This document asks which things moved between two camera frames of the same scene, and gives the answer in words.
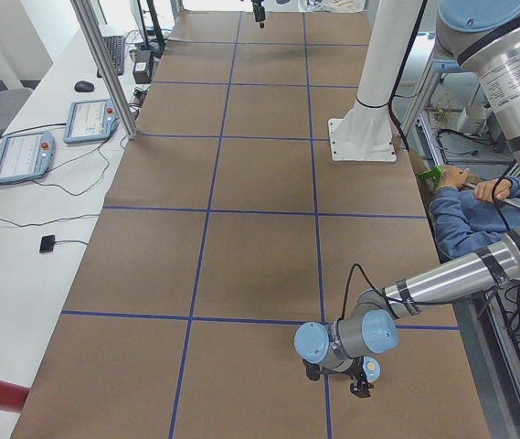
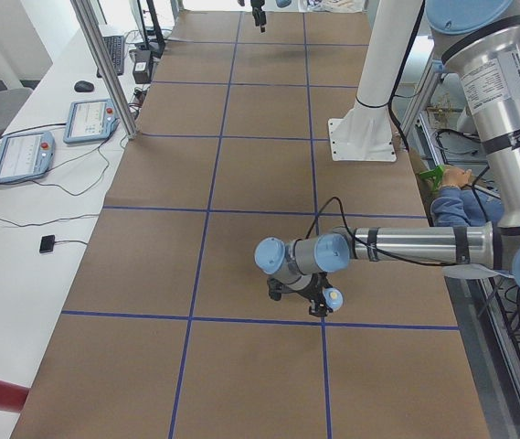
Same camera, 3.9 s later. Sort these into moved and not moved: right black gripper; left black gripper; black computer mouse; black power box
Moved: left black gripper
Not moved: black power box; right black gripper; black computer mouse
